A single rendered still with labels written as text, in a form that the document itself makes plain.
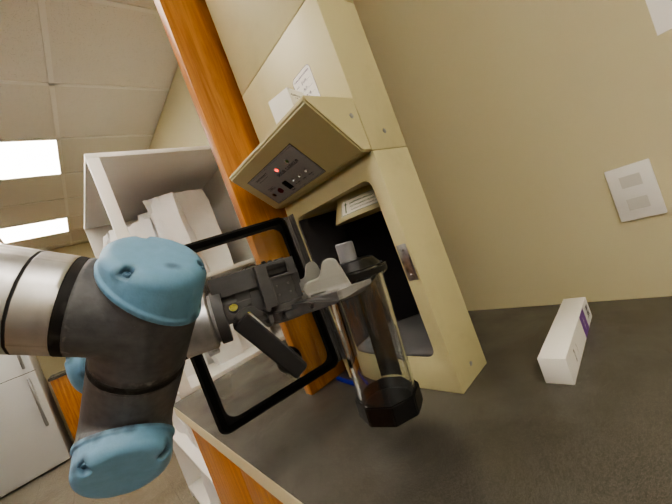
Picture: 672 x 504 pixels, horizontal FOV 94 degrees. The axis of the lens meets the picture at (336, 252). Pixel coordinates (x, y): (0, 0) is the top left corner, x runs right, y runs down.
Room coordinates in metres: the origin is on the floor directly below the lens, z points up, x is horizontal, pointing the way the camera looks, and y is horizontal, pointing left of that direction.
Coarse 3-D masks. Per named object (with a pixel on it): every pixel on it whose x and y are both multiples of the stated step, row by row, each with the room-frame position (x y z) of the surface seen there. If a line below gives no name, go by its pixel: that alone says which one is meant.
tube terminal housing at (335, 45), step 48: (336, 0) 0.59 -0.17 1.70; (288, 48) 0.64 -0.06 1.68; (336, 48) 0.56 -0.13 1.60; (336, 96) 0.58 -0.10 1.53; (384, 96) 0.62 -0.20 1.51; (384, 144) 0.58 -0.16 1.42; (336, 192) 0.65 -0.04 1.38; (384, 192) 0.56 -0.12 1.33; (432, 240) 0.61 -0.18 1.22; (432, 288) 0.57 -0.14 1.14; (432, 336) 0.57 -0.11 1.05; (432, 384) 0.60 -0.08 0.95
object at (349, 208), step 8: (352, 192) 0.67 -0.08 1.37; (360, 192) 0.66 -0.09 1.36; (368, 192) 0.65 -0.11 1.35; (344, 200) 0.68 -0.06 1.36; (352, 200) 0.66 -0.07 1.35; (360, 200) 0.65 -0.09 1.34; (368, 200) 0.65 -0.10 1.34; (376, 200) 0.64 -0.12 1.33; (344, 208) 0.68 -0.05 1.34; (352, 208) 0.66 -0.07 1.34; (360, 208) 0.65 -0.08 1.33; (368, 208) 0.64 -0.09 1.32; (376, 208) 0.64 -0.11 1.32; (336, 216) 0.72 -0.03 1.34; (344, 216) 0.67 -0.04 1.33; (352, 216) 0.66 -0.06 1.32; (360, 216) 0.81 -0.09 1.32; (336, 224) 0.71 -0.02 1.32
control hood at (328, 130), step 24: (312, 96) 0.50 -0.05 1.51; (288, 120) 0.52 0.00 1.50; (312, 120) 0.51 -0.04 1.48; (336, 120) 0.52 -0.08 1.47; (264, 144) 0.59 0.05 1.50; (312, 144) 0.56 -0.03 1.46; (336, 144) 0.54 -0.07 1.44; (360, 144) 0.54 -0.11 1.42; (240, 168) 0.68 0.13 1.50; (336, 168) 0.60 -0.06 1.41
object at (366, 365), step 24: (384, 288) 0.46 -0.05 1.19; (336, 312) 0.46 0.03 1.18; (360, 312) 0.44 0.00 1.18; (384, 312) 0.44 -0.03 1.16; (360, 336) 0.44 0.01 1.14; (384, 336) 0.44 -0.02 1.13; (360, 360) 0.44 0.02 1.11; (384, 360) 0.44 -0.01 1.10; (408, 360) 0.47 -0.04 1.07; (360, 384) 0.45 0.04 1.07; (384, 384) 0.43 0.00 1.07; (408, 384) 0.45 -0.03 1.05
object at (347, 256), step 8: (336, 248) 0.48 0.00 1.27; (344, 248) 0.47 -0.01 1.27; (352, 248) 0.47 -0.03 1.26; (344, 256) 0.47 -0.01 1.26; (352, 256) 0.47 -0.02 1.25; (368, 256) 0.46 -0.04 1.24; (344, 264) 0.45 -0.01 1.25; (352, 264) 0.44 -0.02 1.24; (360, 264) 0.44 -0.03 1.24; (368, 264) 0.44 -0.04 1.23; (344, 272) 0.44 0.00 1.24; (352, 272) 0.44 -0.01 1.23
